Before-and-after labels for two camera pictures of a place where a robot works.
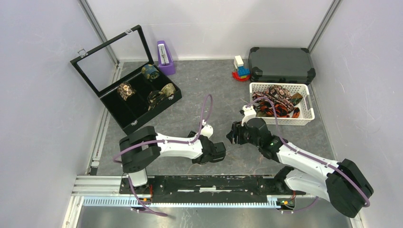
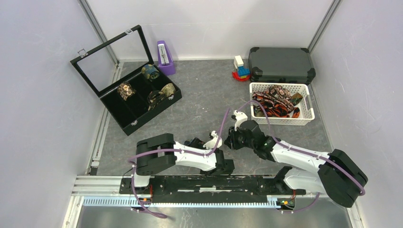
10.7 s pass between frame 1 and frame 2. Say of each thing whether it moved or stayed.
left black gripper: moved
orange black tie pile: stayed
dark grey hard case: stayed
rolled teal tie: stayed
